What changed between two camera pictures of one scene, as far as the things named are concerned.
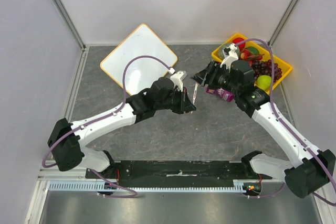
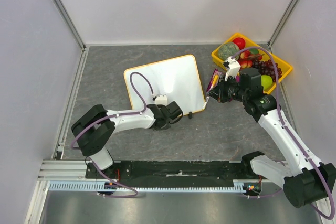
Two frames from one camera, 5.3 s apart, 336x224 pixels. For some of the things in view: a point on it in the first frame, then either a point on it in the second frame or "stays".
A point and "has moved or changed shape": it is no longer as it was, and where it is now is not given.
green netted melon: [221, 53] stays
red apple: [237, 40] stays
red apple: [244, 54] stays
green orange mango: [253, 50] stays
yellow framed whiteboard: [140, 72] has moved or changed shape
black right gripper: [210, 74] → [221, 92]
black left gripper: [185, 106] → [157, 129]
